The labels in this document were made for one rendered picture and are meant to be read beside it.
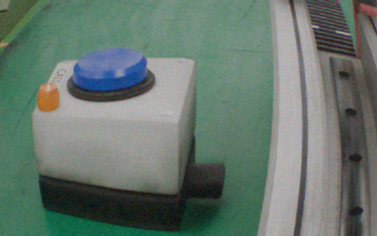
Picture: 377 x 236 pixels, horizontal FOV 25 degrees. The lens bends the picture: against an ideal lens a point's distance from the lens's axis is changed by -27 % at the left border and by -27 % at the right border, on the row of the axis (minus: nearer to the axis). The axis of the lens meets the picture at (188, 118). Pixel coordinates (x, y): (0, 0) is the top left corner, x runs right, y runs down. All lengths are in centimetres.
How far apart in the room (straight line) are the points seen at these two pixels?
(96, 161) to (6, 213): 8
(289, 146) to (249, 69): 32
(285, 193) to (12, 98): 35
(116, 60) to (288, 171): 16
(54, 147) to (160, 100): 6
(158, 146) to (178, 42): 28
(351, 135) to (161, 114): 10
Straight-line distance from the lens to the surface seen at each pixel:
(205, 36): 77
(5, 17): 82
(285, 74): 47
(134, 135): 49
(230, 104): 66
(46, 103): 49
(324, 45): 71
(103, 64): 51
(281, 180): 37
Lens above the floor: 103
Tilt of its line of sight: 23 degrees down
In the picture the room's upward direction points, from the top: 1 degrees clockwise
